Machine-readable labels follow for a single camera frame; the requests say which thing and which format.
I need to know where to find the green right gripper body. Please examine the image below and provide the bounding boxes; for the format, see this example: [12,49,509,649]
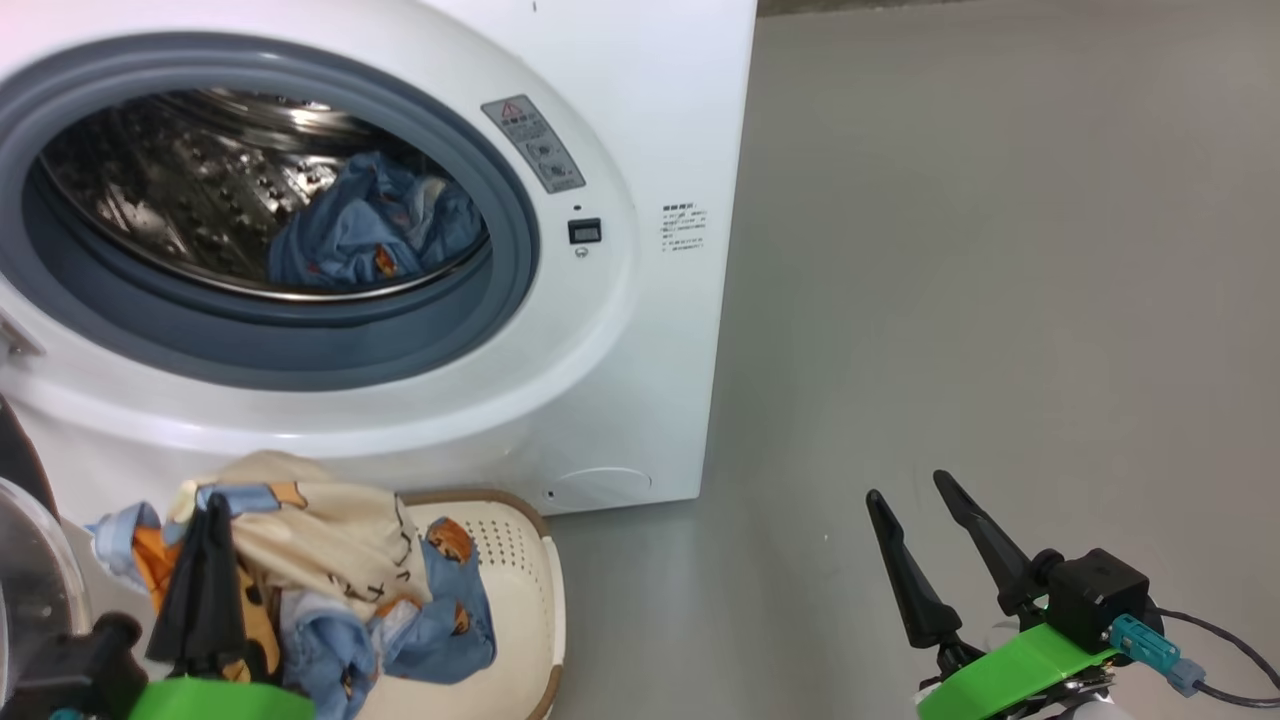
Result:
[915,625,1121,720]

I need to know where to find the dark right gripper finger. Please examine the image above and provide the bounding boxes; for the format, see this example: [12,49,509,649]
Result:
[933,470,1041,616]
[866,489,963,649]

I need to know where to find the white front-load washing machine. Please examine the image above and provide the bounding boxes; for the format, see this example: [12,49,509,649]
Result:
[0,0,758,516]

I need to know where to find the cream and blue bear garment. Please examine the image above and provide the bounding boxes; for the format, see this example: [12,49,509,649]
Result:
[85,450,498,720]

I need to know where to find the dark round glass washer door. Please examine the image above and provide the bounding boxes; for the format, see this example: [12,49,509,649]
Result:
[0,395,93,691]

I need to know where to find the blue bear print garment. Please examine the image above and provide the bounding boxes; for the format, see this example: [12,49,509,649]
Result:
[265,152,489,291]

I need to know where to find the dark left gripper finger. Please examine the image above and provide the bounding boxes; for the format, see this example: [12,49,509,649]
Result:
[212,492,248,683]
[147,495,216,669]

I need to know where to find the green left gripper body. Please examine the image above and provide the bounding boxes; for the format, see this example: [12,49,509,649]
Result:
[128,675,316,720]

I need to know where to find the black cable with teal connector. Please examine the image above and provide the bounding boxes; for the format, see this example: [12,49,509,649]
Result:
[1110,605,1280,709]

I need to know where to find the cream perforated laundry basket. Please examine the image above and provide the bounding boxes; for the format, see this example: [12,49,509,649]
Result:
[350,490,566,720]

